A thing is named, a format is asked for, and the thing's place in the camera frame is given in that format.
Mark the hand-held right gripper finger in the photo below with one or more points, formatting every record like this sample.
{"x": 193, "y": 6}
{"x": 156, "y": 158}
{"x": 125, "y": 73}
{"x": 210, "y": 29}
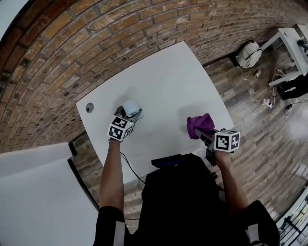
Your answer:
{"x": 201, "y": 132}

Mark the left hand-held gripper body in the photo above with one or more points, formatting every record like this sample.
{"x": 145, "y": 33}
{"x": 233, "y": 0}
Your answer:
{"x": 119, "y": 131}

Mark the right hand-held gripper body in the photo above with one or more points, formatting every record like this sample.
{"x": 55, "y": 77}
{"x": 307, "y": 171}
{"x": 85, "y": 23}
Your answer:
{"x": 226, "y": 141}

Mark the purple wiping cloth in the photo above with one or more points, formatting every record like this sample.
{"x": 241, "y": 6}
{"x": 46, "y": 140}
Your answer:
{"x": 201, "y": 122}

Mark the person's right forearm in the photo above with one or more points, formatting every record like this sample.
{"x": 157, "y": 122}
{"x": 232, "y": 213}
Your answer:
{"x": 232, "y": 187}

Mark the person's left forearm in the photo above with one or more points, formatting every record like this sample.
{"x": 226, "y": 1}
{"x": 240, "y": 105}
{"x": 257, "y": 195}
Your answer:
{"x": 111, "y": 177}

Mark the black device with blue screen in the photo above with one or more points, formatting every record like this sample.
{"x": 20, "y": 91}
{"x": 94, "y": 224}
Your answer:
{"x": 166, "y": 161}

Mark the white power strip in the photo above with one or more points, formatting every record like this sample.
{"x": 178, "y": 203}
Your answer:
{"x": 267, "y": 103}

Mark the small drink can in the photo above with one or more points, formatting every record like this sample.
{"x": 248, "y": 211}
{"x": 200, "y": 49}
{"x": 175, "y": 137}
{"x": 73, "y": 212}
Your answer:
{"x": 258, "y": 73}

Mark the person's black shirt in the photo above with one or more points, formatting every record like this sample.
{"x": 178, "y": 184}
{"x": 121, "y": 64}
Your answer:
{"x": 183, "y": 206}

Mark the black bag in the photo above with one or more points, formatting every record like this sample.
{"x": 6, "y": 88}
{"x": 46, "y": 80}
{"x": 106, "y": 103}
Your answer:
{"x": 296, "y": 93}

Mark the white backpack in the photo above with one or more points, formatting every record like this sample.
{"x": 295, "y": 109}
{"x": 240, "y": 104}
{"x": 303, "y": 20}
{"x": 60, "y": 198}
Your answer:
{"x": 247, "y": 55}

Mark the black metal railing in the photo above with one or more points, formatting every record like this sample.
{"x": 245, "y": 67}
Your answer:
{"x": 294, "y": 221}

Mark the white side table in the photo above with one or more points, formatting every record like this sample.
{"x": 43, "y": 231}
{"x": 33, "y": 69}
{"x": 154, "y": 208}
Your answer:
{"x": 292, "y": 43}

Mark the black metal frame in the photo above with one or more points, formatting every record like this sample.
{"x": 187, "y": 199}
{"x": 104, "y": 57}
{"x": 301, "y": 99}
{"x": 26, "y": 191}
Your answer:
{"x": 81, "y": 177}

